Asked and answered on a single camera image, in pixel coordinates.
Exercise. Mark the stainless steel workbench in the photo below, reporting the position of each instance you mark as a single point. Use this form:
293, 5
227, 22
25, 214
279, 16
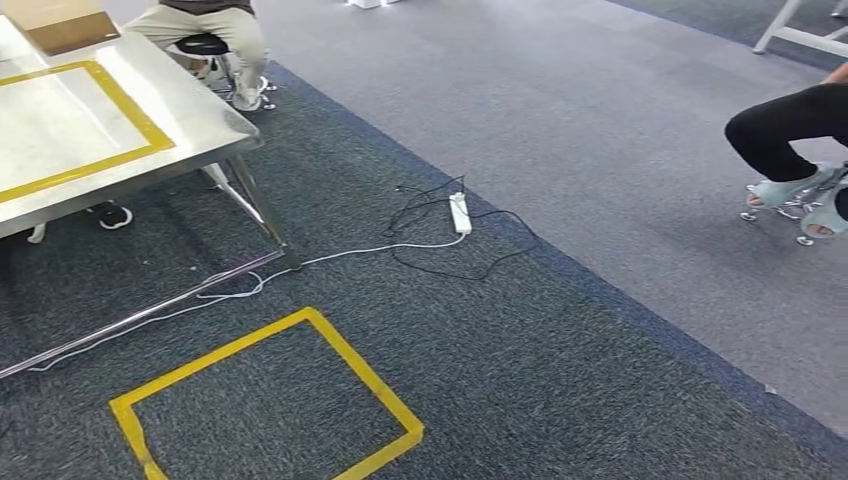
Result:
199, 119

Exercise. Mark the white power strip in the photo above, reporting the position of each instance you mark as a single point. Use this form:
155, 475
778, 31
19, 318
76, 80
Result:
460, 215

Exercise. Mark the yellow floor tape outline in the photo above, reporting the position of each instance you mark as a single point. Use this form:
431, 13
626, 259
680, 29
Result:
371, 378

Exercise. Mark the white display plinth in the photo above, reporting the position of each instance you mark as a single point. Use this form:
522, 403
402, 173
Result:
371, 3

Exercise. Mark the chrome swivel stool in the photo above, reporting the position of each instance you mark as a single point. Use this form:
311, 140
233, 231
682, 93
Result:
792, 212
202, 45

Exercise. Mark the large yellow tape rectangle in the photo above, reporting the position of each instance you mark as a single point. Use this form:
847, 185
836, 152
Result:
146, 132

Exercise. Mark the brown cardboard box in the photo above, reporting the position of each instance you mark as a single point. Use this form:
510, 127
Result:
60, 30

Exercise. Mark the white metal table frame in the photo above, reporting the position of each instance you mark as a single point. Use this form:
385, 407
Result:
805, 36

